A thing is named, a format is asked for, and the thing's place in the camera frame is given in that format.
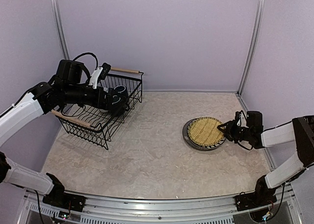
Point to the grey reindeer plate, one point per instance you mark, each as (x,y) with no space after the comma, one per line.
(193,143)

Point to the aluminium front rail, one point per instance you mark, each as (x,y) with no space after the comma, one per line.
(113,210)

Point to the dark blue mug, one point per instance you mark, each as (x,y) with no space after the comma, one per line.
(122,90)

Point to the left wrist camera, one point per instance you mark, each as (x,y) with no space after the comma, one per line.
(99,74)

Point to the dark green mug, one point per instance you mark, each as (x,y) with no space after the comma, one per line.
(118,106)

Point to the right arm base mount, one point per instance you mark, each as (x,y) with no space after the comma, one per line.
(246,201)

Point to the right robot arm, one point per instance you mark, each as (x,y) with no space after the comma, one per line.
(298,131)

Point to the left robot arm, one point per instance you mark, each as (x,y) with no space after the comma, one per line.
(72,84)

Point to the black wire dish rack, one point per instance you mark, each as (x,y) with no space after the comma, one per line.
(89,124)

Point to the white blue striped plate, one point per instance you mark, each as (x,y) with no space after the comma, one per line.
(190,138)

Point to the left aluminium corner post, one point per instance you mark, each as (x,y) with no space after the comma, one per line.
(59,28)

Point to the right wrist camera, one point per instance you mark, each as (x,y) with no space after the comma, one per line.
(239,117)

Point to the right aluminium corner post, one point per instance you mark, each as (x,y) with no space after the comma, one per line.
(252,46)

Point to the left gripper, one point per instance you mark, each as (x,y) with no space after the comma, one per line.
(101,104)

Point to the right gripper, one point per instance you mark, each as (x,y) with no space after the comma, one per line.
(229,131)

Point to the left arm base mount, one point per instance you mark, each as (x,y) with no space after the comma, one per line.
(66,201)

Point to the aluminium corner post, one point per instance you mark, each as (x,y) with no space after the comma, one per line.
(59,28)
(252,46)

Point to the ribbed round woven plate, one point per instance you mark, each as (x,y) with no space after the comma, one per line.
(203,131)

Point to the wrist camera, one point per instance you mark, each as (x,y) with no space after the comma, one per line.
(99,74)
(239,117)

